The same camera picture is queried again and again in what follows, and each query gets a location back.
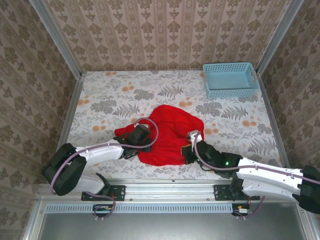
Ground red t-shirt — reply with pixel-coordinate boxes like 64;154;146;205
114;104;205;167

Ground floral patterned table cover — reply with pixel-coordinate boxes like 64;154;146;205
65;70;287;181

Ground small electronics board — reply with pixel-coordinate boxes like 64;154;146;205
92;203;116;218
231;203;254;217

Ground grey sheet metal panel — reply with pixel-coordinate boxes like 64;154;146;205
23;201;320;240

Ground light blue plastic basket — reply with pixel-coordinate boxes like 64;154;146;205
202;61;260;100

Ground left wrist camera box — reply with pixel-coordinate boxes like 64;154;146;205
135;123;151;133

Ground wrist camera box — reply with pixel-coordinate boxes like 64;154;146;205
135;123;151;133
186;129;203;148

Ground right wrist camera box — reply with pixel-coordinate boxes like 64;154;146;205
186;129;203;148

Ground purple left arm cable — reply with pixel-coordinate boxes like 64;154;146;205
50;117;160;222

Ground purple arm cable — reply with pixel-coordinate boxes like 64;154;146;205
50;117;160;222
191;131;320;221

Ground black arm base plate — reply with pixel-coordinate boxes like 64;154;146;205
81;184;126;202
213;184;261;202

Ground slotted grey cable duct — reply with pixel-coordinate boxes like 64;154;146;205
46;202;235;214

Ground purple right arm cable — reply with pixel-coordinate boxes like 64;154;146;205
191;131;320;221

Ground aluminium table side rail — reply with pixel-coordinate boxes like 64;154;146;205
257;74;292;169
56;73;86;150

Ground aluminium frame post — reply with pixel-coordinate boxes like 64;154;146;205
255;0;305;76
27;0;84;79

